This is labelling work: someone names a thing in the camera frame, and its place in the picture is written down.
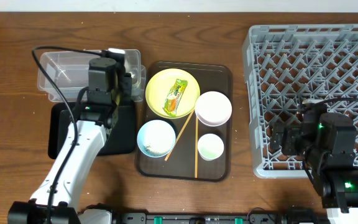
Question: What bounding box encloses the green snack wrapper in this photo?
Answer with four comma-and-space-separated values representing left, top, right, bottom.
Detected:
163, 78, 188, 117

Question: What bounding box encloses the light blue bowl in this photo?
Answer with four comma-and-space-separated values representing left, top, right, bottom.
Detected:
137, 119, 177, 158

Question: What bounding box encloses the white green cup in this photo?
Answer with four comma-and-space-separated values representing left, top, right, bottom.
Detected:
198, 134, 224, 161

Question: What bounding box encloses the pink white bowl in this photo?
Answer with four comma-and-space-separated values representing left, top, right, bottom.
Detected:
195, 91, 232, 127

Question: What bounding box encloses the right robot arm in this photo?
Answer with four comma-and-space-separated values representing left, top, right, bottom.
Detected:
270, 103, 358, 223

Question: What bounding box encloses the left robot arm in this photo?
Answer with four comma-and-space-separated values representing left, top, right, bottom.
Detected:
7, 48, 132, 223

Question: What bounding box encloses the grey dishwasher rack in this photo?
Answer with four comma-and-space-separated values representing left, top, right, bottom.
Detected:
242, 24, 358, 179

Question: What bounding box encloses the yellow plate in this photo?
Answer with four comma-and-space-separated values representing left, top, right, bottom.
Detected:
145, 68, 200, 119

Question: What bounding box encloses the black tray bin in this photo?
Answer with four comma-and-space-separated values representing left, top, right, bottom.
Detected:
48, 100, 137, 159

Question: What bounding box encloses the clear plastic bin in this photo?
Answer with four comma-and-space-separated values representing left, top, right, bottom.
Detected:
40, 49, 146, 102

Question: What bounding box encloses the wooden chopstick right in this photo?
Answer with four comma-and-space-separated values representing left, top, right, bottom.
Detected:
195, 117, 199, 179

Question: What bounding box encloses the wooden chopstick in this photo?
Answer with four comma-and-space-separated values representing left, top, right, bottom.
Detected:
195, 117, 199, 179
164, 110, 195, 161

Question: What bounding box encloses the dark brown serving tray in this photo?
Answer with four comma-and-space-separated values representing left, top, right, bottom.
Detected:
135, 61, 232, 182

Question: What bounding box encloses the wooden chopstick left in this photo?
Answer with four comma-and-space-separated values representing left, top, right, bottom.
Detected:
164, 110, 195, 161

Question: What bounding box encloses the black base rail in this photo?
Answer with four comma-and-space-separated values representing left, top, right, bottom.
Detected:
79, 212, 329, 224

